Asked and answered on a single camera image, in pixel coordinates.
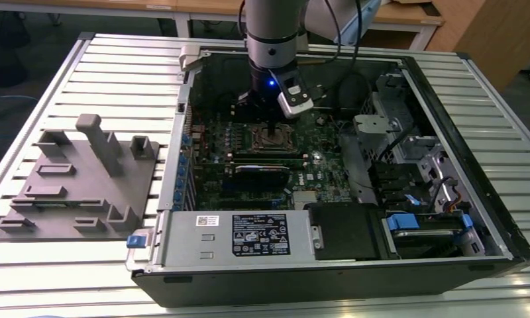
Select wooden desk white legs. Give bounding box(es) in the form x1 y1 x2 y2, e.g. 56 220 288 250
189 0 446 50
0 0 193 37

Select silver chipset heat sink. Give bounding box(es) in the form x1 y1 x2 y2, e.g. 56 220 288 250
293 191 317 210

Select black office chair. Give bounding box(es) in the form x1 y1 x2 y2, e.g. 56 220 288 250
0 9 32 89

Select black open PC case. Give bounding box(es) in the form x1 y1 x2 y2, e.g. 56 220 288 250
130 44 530 309

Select silver drive cage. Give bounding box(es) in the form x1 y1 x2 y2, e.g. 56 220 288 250
352 73 452 166

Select silver CPU chip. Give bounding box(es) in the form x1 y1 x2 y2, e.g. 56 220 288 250
261 129 290 146

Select black graphics card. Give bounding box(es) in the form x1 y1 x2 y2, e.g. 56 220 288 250
233 164 293 195

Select green motherboard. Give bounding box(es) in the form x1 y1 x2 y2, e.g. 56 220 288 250
188 111 358 211

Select grey parts rack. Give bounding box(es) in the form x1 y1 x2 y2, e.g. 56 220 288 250
0 113 161 240

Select hard disk in blue carrier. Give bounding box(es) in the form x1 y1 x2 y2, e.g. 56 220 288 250
382 213 474 259

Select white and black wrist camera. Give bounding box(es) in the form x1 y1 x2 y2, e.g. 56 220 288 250
277 78 314 119

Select black disk bay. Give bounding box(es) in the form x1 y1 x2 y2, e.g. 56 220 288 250
369 162 425 206

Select black RAM slot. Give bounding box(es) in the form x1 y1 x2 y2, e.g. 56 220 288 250
232 151 302 159

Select green RAM stick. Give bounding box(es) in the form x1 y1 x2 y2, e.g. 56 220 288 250
234 158 305 167

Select CPU socket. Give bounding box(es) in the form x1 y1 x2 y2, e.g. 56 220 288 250
249 123 302 154

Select black looped cable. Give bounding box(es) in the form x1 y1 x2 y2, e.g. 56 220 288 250
334 71 374 110

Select wooden cabinet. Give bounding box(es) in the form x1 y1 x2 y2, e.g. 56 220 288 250
426 0 530 93

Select coloured wire bundle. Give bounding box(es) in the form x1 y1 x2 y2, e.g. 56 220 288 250
440 175 468 213

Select black flat cable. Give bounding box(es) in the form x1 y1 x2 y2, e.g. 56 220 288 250
377 131 405 164

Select blue floor cable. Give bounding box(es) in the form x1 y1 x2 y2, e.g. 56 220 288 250
0 94 41 140

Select silver power supply unit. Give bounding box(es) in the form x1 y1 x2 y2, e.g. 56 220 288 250
152 210 313 269

